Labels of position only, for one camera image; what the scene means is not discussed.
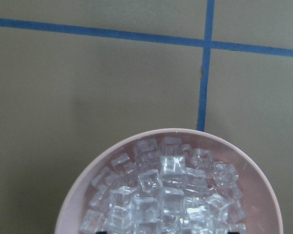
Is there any pink bowl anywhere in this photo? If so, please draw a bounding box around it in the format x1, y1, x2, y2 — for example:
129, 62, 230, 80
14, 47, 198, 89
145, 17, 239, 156
54, 128, 283, 234

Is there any clear ice cubes pile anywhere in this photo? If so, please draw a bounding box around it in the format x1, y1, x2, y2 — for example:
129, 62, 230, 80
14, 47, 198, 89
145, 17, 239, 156
79, 137, 247, 234

